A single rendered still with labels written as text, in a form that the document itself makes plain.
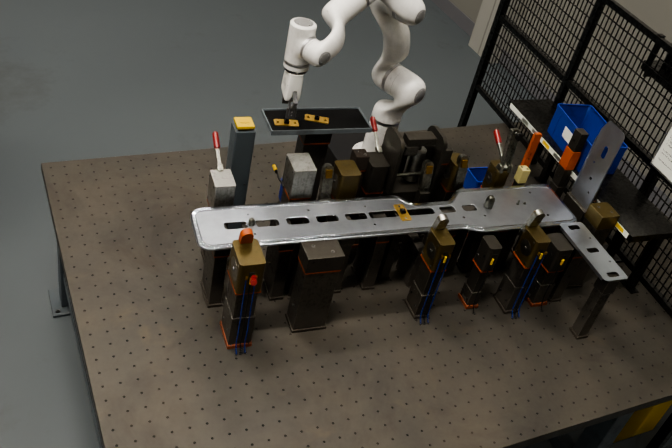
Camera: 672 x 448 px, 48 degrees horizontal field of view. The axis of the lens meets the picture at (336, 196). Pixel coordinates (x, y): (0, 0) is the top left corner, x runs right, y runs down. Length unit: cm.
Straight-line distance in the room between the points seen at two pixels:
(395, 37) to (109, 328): 139
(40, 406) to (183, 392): 97
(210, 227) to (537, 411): 118
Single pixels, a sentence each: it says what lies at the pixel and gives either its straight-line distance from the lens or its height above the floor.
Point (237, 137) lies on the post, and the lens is 256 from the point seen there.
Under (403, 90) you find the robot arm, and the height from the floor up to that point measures 118.
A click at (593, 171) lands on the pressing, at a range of 291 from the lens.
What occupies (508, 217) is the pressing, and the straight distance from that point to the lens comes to 275.
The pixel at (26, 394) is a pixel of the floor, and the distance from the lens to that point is 322.
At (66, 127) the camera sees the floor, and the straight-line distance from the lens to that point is 455.
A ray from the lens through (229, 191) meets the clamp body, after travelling 246.
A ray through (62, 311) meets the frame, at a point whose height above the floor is 1.
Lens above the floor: 255
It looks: 37 degrees down
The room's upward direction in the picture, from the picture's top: 14 degrees clockwise
